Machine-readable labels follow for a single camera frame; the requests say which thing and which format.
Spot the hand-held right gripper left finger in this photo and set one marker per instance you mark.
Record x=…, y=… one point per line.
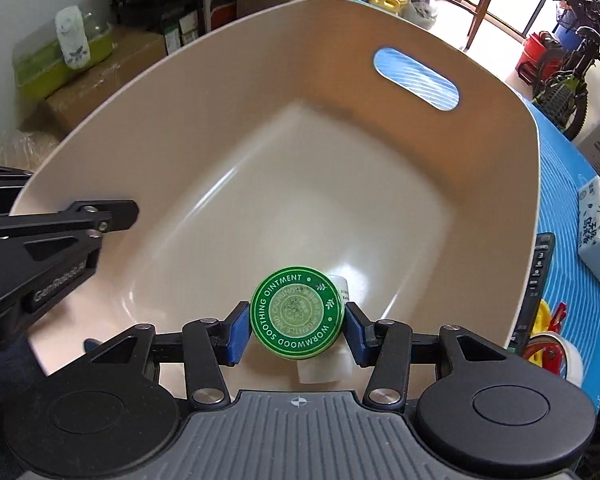
x=237, y=332

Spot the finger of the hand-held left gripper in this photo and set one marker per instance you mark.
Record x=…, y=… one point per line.
x=65, y=280
x=115, y=212

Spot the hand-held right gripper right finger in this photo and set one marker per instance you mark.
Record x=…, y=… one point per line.
x=355, y=335

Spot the green round ointment tin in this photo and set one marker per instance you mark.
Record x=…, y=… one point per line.
x=295, y=310

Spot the beige plastic basin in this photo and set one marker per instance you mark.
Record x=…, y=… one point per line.
x=280, y=160

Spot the black remote control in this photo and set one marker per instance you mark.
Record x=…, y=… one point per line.
x=537, y=280

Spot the white adhesive tape roll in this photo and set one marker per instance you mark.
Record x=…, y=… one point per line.
x=574, y=360

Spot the clear bag of grain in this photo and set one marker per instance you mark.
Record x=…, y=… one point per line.
x=25, y=150

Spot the brown cardboard box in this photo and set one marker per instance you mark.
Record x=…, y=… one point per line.
x=115, y=70

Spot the green lidded container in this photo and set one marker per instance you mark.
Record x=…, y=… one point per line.
x=40, y=70

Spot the blue silicone mat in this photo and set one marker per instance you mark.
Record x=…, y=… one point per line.
x=565, y=200

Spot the white patterned tissue box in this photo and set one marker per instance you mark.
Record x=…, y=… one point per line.
x=597, y=225

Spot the green children's bicycle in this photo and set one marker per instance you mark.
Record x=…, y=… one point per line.
x=562, y=95

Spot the white plastic bag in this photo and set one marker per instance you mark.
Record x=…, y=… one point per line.
x=421, y=10

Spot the red bucket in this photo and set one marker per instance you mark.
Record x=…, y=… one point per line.
x=535, y=55

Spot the yellow plastic jug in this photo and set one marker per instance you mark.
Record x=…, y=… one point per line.
x=396, y=1
x=376, y=1

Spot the blue barrel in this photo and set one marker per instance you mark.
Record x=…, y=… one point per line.
x=575, y=40

